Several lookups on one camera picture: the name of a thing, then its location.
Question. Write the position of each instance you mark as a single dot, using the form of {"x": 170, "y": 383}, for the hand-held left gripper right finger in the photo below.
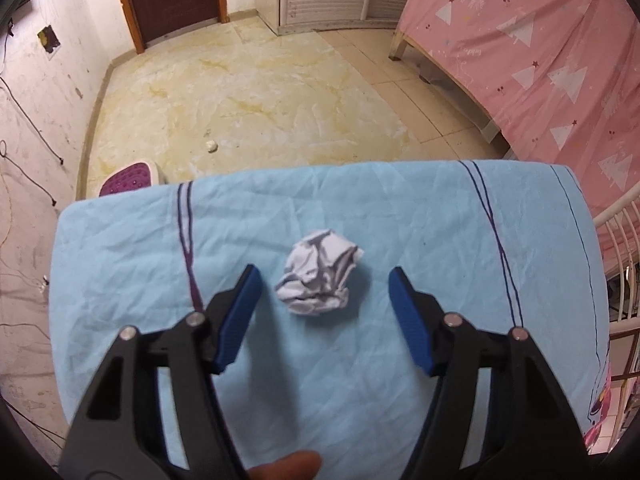
{"x": 412, "y": 320}

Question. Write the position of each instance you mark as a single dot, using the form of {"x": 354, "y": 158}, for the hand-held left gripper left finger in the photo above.
{"x": 239, "y": 320}

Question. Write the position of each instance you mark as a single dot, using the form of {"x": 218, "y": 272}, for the dark brown door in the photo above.
{"x": 170, "y": 5}

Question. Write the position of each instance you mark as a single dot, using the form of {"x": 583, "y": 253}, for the white paper ball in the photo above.
{"x": 320, "y": 270}

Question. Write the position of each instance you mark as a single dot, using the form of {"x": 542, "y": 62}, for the pink printed bag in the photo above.
{"x": 599, "y": 405}

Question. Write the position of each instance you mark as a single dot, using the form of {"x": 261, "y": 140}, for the light blue striped sheet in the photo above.
{"x": 400, "y": 210}

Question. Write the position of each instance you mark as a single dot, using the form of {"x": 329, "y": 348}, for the white power plug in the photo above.
{"x": 45, "y": 281}

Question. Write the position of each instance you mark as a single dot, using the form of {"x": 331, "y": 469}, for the person's left hand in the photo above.
{"x": 285, "y": 467}

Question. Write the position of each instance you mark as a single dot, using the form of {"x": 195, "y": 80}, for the white metal rack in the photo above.
{"x": 622, "y": 260}

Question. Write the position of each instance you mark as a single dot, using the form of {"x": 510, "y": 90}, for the small paper wad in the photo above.
{"x": 211, "y": 146}

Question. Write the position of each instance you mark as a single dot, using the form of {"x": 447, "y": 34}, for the pink tree-print bed sheet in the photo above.
{"x": 525, "y": 35}

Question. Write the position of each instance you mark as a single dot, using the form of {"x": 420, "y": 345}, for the broken wall socket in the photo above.
{"x": 49, "y": 40}

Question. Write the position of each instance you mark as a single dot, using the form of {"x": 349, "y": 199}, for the purple and white stool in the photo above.
{"x": 127, "y": 180}

